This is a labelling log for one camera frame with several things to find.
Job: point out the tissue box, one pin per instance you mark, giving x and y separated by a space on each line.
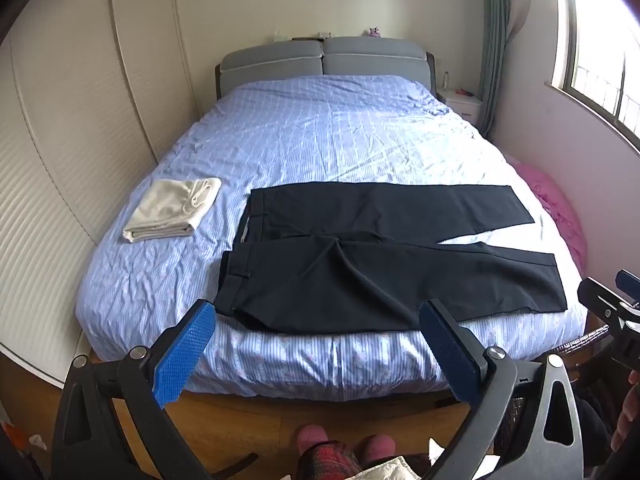
281 36

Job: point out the person's red plaid legs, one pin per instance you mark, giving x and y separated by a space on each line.
327 462

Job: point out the pink toy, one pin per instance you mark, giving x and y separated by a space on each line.
373 32

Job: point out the person's right hand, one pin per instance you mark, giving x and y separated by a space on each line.
627 415

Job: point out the white quilted jacket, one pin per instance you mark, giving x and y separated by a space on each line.
392 470

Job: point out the white nightstand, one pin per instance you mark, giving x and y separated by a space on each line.
462 107

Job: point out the window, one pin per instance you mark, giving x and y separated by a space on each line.
600 50

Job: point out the folded white cloth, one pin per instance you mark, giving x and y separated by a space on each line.
167 210

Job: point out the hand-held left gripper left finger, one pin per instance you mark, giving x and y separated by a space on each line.
182 355

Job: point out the pink blanket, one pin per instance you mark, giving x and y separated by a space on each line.
555 210

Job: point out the pink slipper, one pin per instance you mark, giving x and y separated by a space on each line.
312 437
378 447

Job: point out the crumpled white paper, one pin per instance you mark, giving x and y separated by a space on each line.
37 440

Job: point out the black pants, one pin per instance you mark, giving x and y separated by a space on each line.
350 280

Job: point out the green curtain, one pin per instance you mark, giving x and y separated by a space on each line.
495 40

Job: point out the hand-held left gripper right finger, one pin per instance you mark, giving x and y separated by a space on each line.
450 355

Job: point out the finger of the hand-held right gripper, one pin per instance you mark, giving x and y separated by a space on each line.
597 300
628 279

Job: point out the white sliding wardrobe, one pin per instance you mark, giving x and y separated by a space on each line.
75 135

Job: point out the clear bottle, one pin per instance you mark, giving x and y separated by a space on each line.
446 80

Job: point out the grey padded headboard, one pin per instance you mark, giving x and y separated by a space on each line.
320 57

